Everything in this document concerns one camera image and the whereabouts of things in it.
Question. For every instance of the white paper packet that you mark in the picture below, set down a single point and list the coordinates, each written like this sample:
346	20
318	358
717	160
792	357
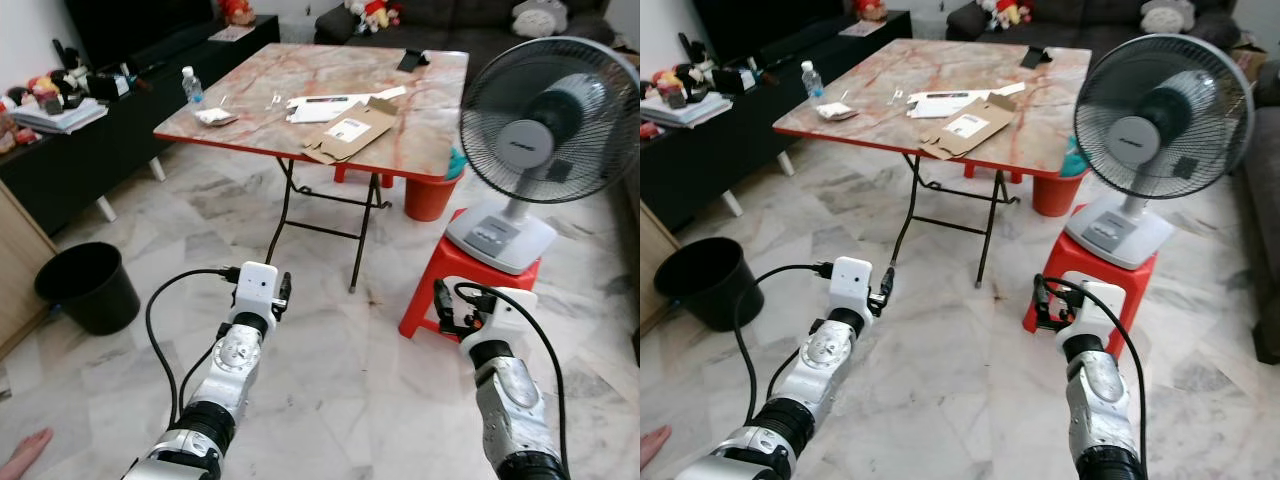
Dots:
217	116
838	111

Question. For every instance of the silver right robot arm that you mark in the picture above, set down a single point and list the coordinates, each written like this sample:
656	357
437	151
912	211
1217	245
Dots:
1095	395
508	400

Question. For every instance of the black rubbish bin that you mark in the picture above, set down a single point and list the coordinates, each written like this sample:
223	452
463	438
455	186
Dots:
715	298
95	300

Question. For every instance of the red plastic stool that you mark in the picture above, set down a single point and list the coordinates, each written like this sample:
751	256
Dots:
455	270
1080	275

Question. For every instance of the red plastic bucket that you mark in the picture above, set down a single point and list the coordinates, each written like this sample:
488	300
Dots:
1055	195
428	198

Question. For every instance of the brown cardboard envelope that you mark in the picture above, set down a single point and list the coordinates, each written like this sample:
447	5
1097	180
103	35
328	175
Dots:
950	138
335	140

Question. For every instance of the grey electric table fan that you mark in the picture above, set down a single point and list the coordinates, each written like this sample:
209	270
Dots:
520	135
1135	135

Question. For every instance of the white paper envelope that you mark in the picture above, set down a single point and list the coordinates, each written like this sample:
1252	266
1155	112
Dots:
320	108
940	103

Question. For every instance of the clear plastic water bottle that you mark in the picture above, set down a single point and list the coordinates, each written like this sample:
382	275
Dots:
813	85
192	90

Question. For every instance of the dark armchair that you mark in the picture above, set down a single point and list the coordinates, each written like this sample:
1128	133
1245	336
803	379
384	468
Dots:
1262	220

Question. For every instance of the black low console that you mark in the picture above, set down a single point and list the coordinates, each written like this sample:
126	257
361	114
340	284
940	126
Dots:
700	160
70	165

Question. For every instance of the person's bare foot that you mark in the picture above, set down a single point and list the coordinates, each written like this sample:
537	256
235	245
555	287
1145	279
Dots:
25	455
655	445

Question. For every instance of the marble pattern folding table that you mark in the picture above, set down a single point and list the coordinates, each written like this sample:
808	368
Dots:
950	65
330	70

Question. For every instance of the black phone stand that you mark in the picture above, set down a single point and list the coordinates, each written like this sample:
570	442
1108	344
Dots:
1035	57
412	60

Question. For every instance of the black square box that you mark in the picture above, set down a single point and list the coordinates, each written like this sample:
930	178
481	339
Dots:
108	86
735	81

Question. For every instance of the pink paper sheet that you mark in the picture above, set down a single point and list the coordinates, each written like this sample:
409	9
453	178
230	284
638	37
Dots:
863	28
232	33

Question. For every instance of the stack of white papers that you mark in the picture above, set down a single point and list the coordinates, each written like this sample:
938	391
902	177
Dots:
685	110
60	116

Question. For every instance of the dark grey sofa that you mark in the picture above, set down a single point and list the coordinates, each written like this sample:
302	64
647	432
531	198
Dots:
1080	20
460	25

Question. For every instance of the red plush toy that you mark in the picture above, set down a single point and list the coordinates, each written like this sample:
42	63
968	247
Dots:
870	9
238	11

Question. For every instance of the red white plush doll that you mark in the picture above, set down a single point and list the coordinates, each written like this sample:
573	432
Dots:
1003	12
375	14

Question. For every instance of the orange round plush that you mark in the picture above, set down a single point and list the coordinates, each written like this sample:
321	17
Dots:
670	88
45	92

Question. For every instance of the black television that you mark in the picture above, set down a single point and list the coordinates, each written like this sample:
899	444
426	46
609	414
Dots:
760	22
130	25

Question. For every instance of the grey round plush toy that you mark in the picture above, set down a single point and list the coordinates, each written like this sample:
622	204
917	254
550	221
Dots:
1167	15
540	18

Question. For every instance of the white holder with black remotes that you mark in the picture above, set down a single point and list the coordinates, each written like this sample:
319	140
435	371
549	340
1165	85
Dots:
688	48
63	55

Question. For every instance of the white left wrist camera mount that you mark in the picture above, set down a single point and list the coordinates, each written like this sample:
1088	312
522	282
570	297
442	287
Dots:
850	284
256	288

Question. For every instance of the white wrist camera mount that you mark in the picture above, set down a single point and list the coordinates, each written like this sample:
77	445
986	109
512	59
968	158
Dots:
1092	318
850	284
512	315
256	288

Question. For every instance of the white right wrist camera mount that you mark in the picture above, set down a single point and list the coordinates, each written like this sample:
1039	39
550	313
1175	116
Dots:
1092	318
512	315

